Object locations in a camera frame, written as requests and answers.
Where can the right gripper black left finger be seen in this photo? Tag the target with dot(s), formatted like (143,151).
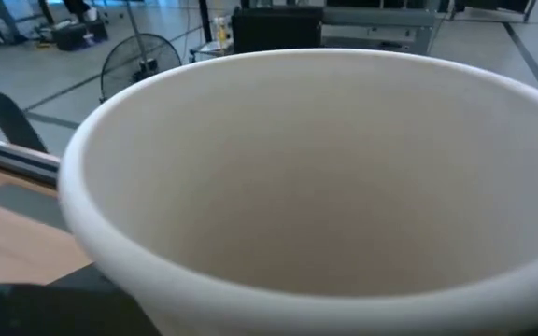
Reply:
(40,312)

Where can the black floor fan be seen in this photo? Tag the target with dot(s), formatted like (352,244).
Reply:
(145,67)

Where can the black tool bag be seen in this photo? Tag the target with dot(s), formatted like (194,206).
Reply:
(75,36)

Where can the tall white cup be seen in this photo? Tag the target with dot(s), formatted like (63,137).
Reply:
(297,186)

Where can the yellow spray bottle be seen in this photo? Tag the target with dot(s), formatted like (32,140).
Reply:
(222,32)

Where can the grey metal workbench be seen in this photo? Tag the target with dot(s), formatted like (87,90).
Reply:
(376,32)

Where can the black equipment case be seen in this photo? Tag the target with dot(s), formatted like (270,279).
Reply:
(273,30)

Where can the table edge frame rail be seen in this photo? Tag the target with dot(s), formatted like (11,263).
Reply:
(12,158)

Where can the black curved frame brace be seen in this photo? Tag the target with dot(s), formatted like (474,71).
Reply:
(12,121)

